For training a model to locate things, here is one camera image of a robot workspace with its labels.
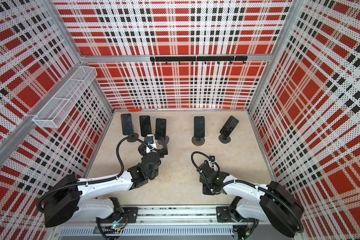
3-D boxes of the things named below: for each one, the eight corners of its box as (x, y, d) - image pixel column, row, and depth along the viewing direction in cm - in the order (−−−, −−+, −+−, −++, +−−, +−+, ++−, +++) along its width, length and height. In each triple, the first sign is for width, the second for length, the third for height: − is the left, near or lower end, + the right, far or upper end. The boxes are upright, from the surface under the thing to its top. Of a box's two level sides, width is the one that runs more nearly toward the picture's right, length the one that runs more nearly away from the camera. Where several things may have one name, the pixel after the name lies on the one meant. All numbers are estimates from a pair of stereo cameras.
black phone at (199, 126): (194, 141, 104) (195, 126, 92) (194, 131, 110) (194, 116, 97) (203, 141, 104) (205, 126, 92) (202, 131, 110) (204, 116, 97)
